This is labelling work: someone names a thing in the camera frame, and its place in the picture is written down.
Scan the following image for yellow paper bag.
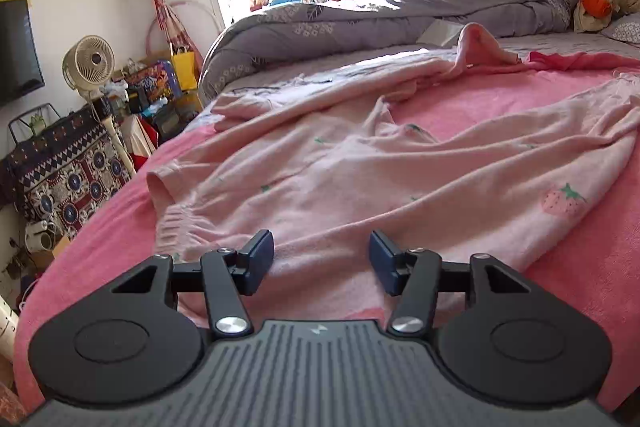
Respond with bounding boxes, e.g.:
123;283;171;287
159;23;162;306
170;46;199;92

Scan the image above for black wall television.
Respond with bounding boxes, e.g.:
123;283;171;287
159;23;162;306
0;0;46;108

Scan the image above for red white bag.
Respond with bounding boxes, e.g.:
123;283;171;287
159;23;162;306
131;116;161;158

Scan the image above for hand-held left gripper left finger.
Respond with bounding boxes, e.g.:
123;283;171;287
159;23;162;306
106;229;275;341

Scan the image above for pink white hula hoop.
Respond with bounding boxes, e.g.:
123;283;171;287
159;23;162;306
144;0;224;58

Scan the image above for grey floral quilt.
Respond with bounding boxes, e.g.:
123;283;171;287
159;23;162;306
197;0;583;108

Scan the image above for white book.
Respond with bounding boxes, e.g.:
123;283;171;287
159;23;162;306
417;19;467;47

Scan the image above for pink fleece blanket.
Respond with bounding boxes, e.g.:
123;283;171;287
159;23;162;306
12;51;640;410

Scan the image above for white power strip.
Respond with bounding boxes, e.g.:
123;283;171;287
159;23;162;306
0;296;21;359

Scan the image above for black wire frame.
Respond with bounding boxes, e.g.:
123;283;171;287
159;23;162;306
7;103;62;144

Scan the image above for grey patterned pillow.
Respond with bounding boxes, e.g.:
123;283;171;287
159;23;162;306
600;12;640;46

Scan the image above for colourful cartoon box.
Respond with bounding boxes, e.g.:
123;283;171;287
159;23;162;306
124;60;184;100

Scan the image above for cream round fan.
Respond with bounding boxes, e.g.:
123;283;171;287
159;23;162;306
62;35;117;104

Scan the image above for white ribbed post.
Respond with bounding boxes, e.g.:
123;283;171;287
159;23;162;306
102;116;136;174

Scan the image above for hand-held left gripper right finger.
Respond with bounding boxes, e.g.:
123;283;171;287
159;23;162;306
368;230;534;338

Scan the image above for pink strawberry pajama pants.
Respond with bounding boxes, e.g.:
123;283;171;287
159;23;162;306
146;74;640;313

